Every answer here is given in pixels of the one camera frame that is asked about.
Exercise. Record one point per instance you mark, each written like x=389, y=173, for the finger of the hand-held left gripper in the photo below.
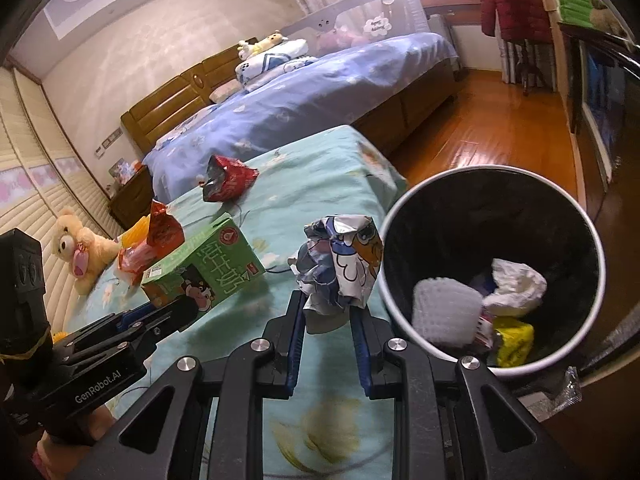
x=135, y=317
x=175, y=317

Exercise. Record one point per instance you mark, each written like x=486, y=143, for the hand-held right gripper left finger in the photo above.
x=297, y=330

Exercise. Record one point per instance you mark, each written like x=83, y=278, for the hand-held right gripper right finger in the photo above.
x=357, y=340

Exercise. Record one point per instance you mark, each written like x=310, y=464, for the pink plastic wrapper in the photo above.
x=134, y=265

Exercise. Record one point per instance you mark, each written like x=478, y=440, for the green milk carton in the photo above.
x=215, y=260

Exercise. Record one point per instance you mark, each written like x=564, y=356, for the blue printed wrapper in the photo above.
x=345, y=260

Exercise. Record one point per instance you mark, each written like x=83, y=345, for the yellow foam net sleeve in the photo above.
x=59, y=336
x=132, y=232

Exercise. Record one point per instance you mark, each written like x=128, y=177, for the red snack packet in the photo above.
x=235, y=177
x=160, y=232

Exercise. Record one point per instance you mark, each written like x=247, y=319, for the white foam net sleeve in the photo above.
x=445, y=310

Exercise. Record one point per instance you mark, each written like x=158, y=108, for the red milk carton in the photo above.
x=484, y=330

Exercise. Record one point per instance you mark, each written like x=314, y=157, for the yellow snack packet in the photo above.
x=515, y=342

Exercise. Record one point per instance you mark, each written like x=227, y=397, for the white trash bin black liner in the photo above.
x=450, y=210

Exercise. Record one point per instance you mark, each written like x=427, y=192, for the white tissue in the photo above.
x=515, y=285

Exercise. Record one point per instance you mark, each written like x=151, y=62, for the person's left hand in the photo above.
x=45, y=457

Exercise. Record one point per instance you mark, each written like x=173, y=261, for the yellow teddy bear pink heart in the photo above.
x=67, y=242

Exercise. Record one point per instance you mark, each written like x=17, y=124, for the wooden nightstand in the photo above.
x=132, y=200

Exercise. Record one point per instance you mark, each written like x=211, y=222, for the cream louvred closet doors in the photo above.
x=30, y=160

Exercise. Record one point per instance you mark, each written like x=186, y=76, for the blue print pillow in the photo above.
x=187, y=127

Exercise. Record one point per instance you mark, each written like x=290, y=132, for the wooden headboard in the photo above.
x=165, y=110

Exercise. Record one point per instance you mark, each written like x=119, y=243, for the pink pillow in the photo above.
x=225, y=92

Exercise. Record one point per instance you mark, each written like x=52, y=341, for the bed with blue sheet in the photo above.
x=310, y=95

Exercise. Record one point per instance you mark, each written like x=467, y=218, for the folded blue white quilt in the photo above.
x=270, y=62

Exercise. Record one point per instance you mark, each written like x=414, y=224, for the yellow white plush toy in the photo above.
x=260, y=45

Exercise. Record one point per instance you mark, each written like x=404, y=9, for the pink plush toy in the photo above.
x=342, y=39

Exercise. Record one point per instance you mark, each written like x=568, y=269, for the black glass cabinet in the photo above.
x=600, y=100

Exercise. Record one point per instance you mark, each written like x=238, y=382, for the light wooden wardrobe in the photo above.
x=557, y=60

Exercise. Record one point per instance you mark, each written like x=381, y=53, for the wooden desk with drawers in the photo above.
x=450, y=0

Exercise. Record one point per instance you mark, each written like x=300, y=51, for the red padded jacket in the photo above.
x=515, y=0

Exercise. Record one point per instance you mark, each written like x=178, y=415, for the brown plush toy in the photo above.
x=612, y=22

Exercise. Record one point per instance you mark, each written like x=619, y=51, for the wall switch panel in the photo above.
x=109, y=142

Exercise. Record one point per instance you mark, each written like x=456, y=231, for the grey mesh bed rail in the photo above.
x=350, y=10

